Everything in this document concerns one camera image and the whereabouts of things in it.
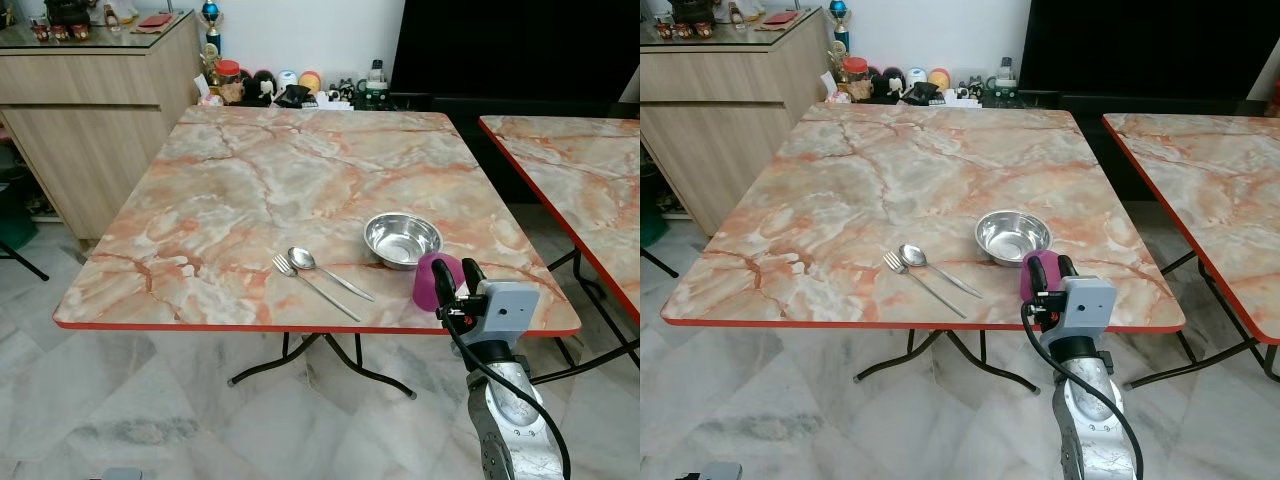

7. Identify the black television screen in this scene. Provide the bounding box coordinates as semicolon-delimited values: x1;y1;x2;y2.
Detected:
389;0;641;102
1017;0;1280;101

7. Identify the red lid snack jar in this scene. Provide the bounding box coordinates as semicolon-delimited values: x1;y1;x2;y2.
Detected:
214;60;245;105
842;57;872;102

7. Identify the black metal stand leg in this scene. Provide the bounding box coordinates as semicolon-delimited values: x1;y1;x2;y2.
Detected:
0;240;50;282
640;248;680;280

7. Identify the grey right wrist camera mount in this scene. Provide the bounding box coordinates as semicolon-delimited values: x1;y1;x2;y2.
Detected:
466;281;542;347
1058;276;1118;339

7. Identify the light wooden cabinet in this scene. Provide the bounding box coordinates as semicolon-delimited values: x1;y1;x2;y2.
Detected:
0;10;207;243
640;8;833;238

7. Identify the purple plastic cup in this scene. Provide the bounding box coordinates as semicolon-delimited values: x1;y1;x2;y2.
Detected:
412;252;467;313
1019;250;1067;302

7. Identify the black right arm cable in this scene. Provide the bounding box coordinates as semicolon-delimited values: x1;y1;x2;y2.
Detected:
438;305;573;480
1020;297;1144;480

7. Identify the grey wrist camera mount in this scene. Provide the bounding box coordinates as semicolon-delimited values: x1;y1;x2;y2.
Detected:
1058;276;1118;339
676;461;744;480
466;281;542;347

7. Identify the silver metal spoon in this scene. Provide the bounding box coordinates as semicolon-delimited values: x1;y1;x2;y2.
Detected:
898;244;985;299
287;247;377;303

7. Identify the silver metal fork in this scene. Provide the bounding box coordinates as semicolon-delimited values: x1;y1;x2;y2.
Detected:
272;254;363;323
882;251;969;319

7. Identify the marble top folding table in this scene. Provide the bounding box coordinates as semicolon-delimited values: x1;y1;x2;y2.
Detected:
1102;112;1280;390
478;115;641;387
52;105;583;401
660;101;1187;395

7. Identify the stainless steel bowl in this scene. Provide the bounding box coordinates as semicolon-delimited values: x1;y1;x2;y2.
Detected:
363;212;444;271
975;210;1053;267

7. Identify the green storage bin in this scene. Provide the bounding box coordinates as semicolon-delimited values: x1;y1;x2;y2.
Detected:
0;178;40;252
640;175;670;248

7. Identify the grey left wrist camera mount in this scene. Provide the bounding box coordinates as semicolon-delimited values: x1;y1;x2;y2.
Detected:
676;461;744;480

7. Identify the blue trophy cup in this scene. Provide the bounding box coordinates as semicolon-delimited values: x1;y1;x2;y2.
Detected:
827;0;852;53
199;0;224;57

